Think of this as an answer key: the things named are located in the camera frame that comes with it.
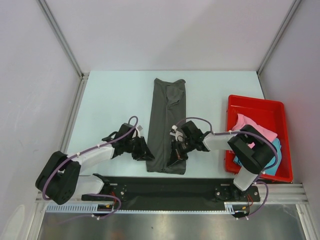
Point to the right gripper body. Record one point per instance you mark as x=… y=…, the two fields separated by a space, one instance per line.
x=181 y=149

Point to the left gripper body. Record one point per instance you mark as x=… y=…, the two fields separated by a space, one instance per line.
x=138 y=148

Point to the dark grey t shirt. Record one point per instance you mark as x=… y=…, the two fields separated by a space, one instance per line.
x=168 y=108

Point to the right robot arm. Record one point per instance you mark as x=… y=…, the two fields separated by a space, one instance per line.
x=255 y=152

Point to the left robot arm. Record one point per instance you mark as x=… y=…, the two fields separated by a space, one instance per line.
x=61 y=178

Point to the pink t shirt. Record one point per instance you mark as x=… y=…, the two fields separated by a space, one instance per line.
x=243 y=120

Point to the red plastic bin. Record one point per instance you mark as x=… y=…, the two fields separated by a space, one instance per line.
x=271 y=115

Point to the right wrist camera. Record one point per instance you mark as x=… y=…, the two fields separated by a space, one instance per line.
x=178 y=136

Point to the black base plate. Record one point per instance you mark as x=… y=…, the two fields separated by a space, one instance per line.
x=173 y=194

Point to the left cable duct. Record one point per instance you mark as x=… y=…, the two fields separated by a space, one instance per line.
x=81 y=208

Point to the cable duct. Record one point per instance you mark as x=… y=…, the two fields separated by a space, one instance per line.
x=240 y=207
x=81 y=208

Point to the right cable duct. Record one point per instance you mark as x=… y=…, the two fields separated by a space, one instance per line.
x=240 y=207

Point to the left aluminium corner post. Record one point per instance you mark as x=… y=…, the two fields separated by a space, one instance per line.
x=57 y=31

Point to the aluminium corner post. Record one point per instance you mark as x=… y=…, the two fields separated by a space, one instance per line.
x=57 y=31
x=279 y=34

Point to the right aluminium corner post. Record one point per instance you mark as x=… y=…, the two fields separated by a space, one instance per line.
x=279 y=34

